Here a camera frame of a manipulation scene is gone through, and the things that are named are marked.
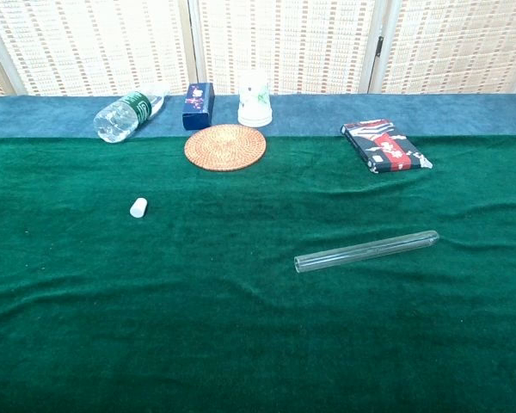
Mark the round woven rattan coaster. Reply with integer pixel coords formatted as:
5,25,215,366
183,123,267,173

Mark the white paper cup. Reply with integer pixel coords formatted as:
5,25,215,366
236,71,273,128

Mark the clear glass tube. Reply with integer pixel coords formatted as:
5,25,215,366
293,230,440,274

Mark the green velvet cloth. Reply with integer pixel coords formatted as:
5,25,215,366
0,135,516,413

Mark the blue floral print box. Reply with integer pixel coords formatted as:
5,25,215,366
181,82,216,132

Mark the black red patterned packet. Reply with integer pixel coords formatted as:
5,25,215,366
341,118,434,175

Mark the bamboo folding screen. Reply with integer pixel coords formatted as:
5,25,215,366
0,0,516,102

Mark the small white cap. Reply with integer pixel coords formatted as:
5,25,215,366
129,196,149,219

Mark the clear plastic water bottle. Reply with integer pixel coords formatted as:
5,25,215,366
92,84,171,144

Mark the blue table cloth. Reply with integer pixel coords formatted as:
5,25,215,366
0,93,516,139

